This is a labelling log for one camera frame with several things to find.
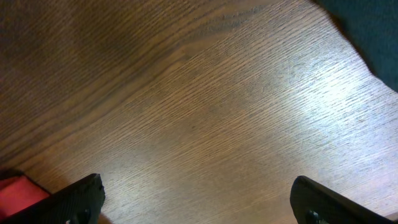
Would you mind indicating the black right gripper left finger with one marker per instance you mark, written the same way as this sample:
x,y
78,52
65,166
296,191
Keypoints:
x,y
80,202

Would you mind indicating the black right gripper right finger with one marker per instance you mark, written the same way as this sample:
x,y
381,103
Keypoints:
x,y
312,202

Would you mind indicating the orange t-shirt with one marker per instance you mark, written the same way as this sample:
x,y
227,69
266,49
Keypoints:
x,y
18,192

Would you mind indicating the dark teal t-shirt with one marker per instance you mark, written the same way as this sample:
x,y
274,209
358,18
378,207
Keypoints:
x,y
371,26

